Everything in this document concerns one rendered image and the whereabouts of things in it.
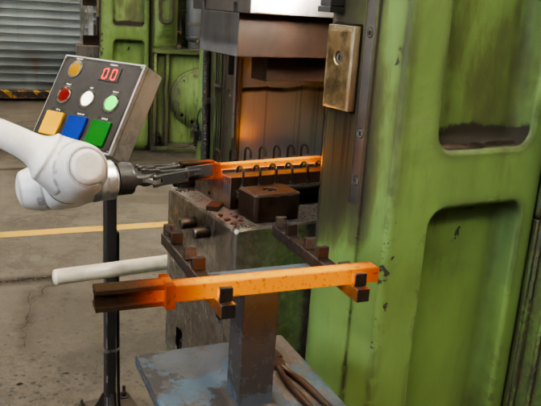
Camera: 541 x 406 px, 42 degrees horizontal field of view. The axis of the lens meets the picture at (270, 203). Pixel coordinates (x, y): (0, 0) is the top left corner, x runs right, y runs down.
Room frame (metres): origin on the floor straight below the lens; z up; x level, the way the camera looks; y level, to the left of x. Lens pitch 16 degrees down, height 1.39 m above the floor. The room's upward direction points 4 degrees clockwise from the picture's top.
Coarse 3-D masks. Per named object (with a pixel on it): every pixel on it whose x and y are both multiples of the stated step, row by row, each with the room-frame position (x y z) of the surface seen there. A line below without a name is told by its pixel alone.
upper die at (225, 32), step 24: (216, 24) 1.68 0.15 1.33; (240, 24) 1.59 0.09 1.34; (264, 24) 1.62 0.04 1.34; (288, 24) 1.66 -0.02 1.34; (312, 24) 1.69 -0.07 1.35; (216, 48) 1.68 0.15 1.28; (240, 48) 1.59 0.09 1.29; (264, 48) 1.62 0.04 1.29; (288, 48) 1.66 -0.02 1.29; (312, 48) 1.69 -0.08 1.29
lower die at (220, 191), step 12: (228, 168) 1.65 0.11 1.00; (240, 168) 1.66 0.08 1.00; (252, 168) 1.67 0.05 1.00; (264, 168) 1.69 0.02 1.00; (288, 168) 1.72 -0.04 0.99; (300, 168) 1.73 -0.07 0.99; (312, 168) 1.74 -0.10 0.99; (204, 180) 1.71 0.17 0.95; (216, 180) 1.66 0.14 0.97; (228, 180) 1.60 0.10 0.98; (240, 180) 1.60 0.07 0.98; (252, 180) 1.62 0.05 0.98; (264, 180) 1.64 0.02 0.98; (288, 180) 1.67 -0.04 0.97; (300, 180) 1.69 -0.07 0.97; (312, 180) 1.71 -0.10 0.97; (204, 192) 1.71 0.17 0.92; (216, 192) 1.65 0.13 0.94; (228, 192) 1.60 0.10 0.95; (228, 204) 1.60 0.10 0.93
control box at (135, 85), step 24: (96, 72) 2.08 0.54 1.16; (120, 72) 2.03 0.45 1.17; (144, 72) 2.00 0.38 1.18; (48, 96) 2.13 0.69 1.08; (72, 96) 2.08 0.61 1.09; (96, 96) 2.03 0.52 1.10; (120, 96) 1.99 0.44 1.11; (144, 96) 2.00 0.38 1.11; (120, 120) 1.94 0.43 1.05; (144, 120) 2.00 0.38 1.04; (120, 144) 1.92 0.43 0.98
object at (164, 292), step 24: (336, 264) 0.99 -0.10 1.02; (360, 264) 1.00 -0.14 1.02; (96, 288) 0.84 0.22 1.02; (120, 288) 0.84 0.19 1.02; (144, 288) 0.85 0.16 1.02; (168, 288) 0.85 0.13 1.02; (192, 288) 0.88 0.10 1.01; (216, 288) 0.89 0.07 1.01; (240, 288) 0.90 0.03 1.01; (264, 288) 0.92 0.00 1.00; (288, 288) 0.93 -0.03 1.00; (96, 312) 0.83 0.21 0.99
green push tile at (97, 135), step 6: (96, 120) 1.97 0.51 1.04; (90, 126) 1.97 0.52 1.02; (96, 126) 1.96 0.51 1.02; (102, 126) 1.94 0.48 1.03; (108, 126) 1.93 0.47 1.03; (90, 132) 1.96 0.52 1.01; (96, 132) 1.95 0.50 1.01; (102, 132) 1.93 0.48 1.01; (108, 132) 1.93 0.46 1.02; (90, 138) 1.94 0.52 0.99; (96, 138) 1.93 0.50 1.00; (102, 138) 1.92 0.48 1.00; (96, 144) 1.92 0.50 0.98; (102, 144) 1.91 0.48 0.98
